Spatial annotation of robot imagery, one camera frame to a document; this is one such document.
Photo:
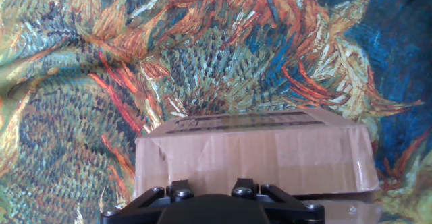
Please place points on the sunflower painting cloth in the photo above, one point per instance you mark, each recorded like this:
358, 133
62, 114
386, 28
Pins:
101, 65

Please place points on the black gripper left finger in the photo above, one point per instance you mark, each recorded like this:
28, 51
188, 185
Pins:
141, 205

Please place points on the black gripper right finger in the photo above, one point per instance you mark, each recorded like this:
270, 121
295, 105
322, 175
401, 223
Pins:
287, 202

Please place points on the brown cardboard box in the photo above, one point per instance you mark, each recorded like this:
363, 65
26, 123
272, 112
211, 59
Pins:
256, 156

